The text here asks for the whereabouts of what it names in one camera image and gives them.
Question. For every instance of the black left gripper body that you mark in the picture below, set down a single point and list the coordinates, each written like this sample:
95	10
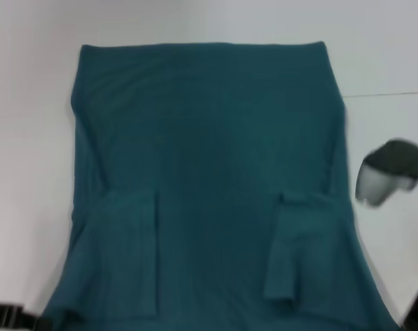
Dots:
5	317

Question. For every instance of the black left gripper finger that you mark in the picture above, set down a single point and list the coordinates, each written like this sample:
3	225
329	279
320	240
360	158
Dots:
41	325

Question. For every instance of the teal blue t-shirt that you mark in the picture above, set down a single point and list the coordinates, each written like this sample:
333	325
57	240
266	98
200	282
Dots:
209	172

